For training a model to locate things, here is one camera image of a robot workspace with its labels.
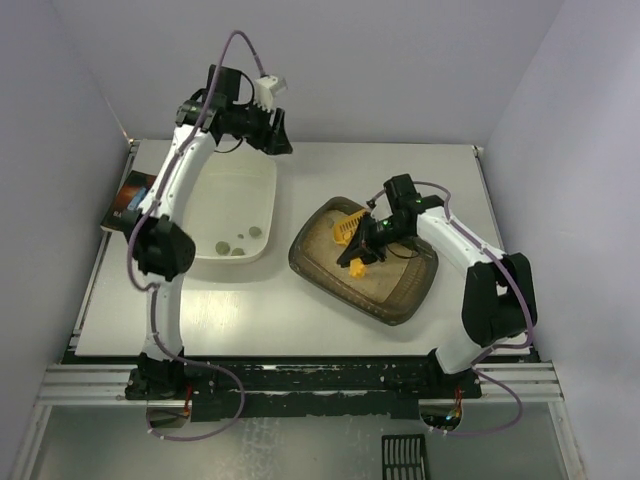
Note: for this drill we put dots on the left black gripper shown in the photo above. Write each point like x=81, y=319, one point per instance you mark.
x=272, y=129

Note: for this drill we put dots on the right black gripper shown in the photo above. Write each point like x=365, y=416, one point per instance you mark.
x=366, y=239

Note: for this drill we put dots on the yellow litter scoop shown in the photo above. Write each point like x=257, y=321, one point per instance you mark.
x=343, y=231

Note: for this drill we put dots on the dark brown litter box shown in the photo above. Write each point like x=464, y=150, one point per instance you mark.
x=390, y=291

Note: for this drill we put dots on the white plastic bin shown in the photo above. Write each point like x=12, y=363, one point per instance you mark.
x=234, y=192

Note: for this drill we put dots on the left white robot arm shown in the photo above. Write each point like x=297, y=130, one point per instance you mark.
x=159, y=251

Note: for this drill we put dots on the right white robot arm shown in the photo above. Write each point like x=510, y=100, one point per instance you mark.
x=499, y=306

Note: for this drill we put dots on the dark book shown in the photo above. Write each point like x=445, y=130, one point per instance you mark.
x=130, y=194

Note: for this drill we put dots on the black vent grille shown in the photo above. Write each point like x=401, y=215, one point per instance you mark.
x=404, y=457

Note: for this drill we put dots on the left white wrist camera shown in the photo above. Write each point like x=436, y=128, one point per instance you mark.
x=266, y=90

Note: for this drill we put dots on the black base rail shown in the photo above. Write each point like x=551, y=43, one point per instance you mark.
x=320, y=386

